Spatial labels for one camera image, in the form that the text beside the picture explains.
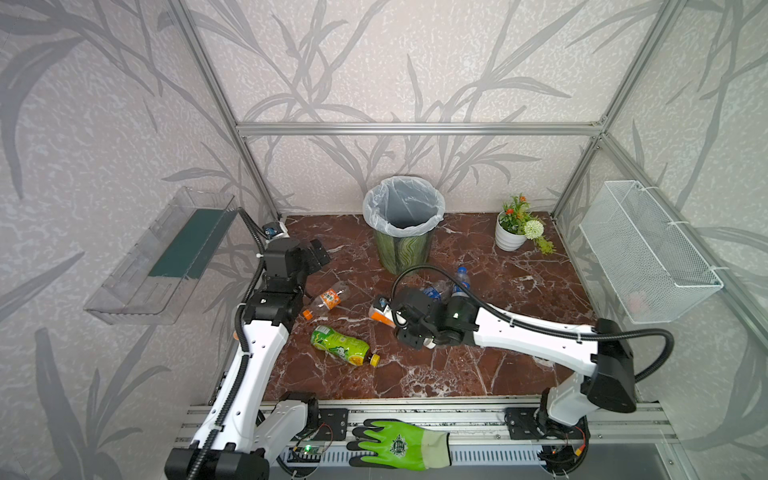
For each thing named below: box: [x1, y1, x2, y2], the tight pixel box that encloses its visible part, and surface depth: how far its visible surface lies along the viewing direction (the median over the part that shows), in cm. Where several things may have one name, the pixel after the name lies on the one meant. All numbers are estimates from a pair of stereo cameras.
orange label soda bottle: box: [318, 289, 344, 310], surface depth 94 cm
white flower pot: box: [495, 210, 528, 252], surface depth 106 cm
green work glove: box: [346, 419, 452, 471], surface depth 71 cm
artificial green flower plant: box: [499, 192, 557, 256], surface depth 101 cm
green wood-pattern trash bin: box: [374, 228, 435, 275], surface depth 93 cm
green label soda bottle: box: [310, 325, 381, 367], surface depth 82 cm
